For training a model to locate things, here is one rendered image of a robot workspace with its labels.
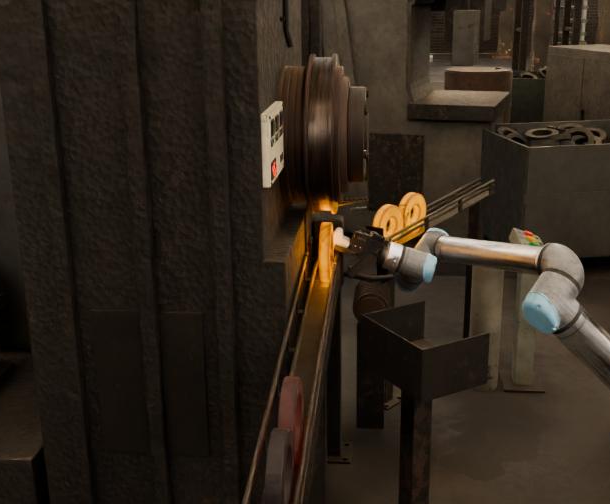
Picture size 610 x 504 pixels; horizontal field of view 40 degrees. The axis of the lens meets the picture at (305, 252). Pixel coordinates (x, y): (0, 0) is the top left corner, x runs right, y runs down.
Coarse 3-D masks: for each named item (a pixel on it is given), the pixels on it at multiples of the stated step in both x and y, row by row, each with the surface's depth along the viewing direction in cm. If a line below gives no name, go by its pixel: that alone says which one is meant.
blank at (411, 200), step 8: (408, 200) 307; (416, 200) 311; (424, 200) 315; (400, 208) 307; (408, 208) 308; (416, 208) 315; (424, 208) 316; (408, 216) 309; (416, 216) 315; (424, 216) 317; (408, 224) 310
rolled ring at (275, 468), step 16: (272, 432) 156; (288, 432) 156; (272, 448) 151; (288, 448) 161; (272, 464) 149; (288, 464) 163; (272, 480) 148; (288, 480) 163; (272, 496) 148; (288, 496) 161
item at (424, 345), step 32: (384, 320) 219; (416, 320) 224; (384, 352) 208; (416, 352) 195; (448, 352) 197; (480, 352) 202; (416, 384) 197; (448, 384) 200; (480, 384) 205; (416, 416) 214; (416, 448) 217; (416, 480) 220
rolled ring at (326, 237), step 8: (328, 224) 253; (320, 232) 250; (328, 232) 250; (320, 240) 249; (328, 240) 249; (320, 248) 248; (328, 248) 248; (320, 256) 248; (328, 256) 248; (320, 264) 249; (328, 264) 249; (320, 272) 251; (328, 272) 250; (328, 280) 255
